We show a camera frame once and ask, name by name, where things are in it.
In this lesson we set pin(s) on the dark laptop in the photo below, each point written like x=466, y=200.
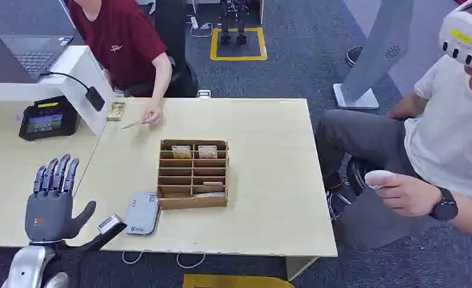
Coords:
x=25, y=53

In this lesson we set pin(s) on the yellow floor tape square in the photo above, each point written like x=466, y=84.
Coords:
x=239, y=55

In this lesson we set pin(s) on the white desk partition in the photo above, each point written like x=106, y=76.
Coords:
x=77, y=75

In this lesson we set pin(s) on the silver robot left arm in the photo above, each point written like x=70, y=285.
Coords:
x=29, y=266

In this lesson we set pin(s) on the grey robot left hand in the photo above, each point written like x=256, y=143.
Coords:
x=49, y=216

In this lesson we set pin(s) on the grey card reader device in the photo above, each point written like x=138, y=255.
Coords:
x=142, y=214

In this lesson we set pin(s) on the thin pale card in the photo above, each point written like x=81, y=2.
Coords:
x=132, y=124

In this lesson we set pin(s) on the white VR headset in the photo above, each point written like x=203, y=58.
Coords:
x=466, y=39

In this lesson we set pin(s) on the white handheld controller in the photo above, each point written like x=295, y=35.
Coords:
x=377, y=177

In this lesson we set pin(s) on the person's hand across desk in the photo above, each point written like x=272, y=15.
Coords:
x=155, y=113

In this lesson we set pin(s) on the white power strip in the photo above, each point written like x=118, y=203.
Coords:
x=194, y=22

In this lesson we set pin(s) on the person's hand with controller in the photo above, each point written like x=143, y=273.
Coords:
x=407, y=194

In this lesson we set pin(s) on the pink card with print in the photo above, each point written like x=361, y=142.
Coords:
x=207, y=152

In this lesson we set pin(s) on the person in red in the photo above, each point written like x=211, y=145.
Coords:
x=120, y=43

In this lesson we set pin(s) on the black office chair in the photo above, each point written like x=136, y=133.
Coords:
x=178, y=51

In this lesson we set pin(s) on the black robot legs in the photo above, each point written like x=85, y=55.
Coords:
x=233, y=24

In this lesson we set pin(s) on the flat pale card in slot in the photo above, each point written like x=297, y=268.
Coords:
x=213, y=183

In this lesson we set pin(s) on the wooden card sorting box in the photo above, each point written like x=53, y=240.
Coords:
x=192, y=175

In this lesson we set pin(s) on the dark shoe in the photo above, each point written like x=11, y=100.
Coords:
x=353, y=55

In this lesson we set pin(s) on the grey standing panel with base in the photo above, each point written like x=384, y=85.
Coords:
x=373, y=55

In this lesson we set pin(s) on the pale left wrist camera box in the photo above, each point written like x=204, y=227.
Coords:
x=109, y=225

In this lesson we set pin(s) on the black wristwatch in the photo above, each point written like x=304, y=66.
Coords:
x=445, y=206

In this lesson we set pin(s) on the person in white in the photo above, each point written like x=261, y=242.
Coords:
x=439, y=139

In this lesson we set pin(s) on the yellow sheet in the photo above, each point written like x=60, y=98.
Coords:
x=236, y=281

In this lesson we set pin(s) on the beige card with print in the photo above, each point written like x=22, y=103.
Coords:
x=181, y=152

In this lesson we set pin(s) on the small white clip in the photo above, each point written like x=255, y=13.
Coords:
x=204, y=94

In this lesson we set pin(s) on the black payment terminal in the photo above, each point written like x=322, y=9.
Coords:
x=48, y=118

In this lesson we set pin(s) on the stack of printed cards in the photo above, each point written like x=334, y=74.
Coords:
x=115, y=111

